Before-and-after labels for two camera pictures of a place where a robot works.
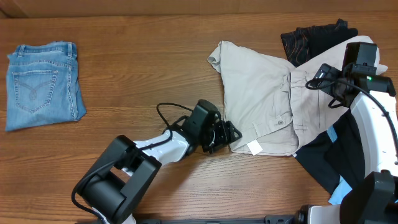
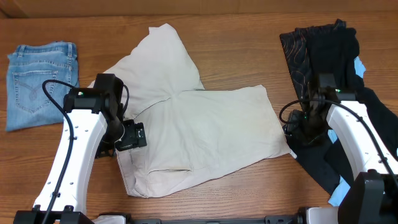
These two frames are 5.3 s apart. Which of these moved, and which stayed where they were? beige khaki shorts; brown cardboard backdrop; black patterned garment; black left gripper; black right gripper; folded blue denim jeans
Moved: beige khaki shorts; black right gripper; black left gripper
Stayed: folded blue denim jeans; black patterned garment; brown cardboard backdrop
